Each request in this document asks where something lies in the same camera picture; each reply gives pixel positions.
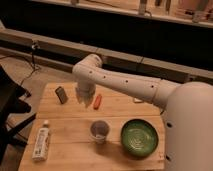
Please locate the white tube with cap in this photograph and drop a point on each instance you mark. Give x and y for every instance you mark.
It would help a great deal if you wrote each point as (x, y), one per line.
(41, 146)

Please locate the green ceramic bowl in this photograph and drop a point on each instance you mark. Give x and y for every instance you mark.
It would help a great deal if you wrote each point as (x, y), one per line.
(139, 138)

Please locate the orange carrot toy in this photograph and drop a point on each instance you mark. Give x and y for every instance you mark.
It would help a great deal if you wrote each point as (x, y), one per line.
(97, 102)

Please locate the white paper cup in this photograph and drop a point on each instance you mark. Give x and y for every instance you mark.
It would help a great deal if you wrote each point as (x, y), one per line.
(99, 131)

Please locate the black chair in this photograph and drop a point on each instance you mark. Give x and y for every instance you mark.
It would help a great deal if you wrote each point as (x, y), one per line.
(10, 102)

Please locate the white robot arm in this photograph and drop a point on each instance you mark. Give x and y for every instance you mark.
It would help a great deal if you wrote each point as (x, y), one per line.
(187, 110)

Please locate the dark grey eraser block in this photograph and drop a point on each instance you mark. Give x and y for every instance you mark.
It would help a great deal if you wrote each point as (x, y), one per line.
(61, 94)

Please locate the white rectangular sponge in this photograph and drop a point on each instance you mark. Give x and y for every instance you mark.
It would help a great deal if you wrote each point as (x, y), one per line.
(136, 100)

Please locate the cream tapered end effector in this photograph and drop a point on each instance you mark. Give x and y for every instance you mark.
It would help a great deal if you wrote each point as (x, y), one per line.
(85, 97)

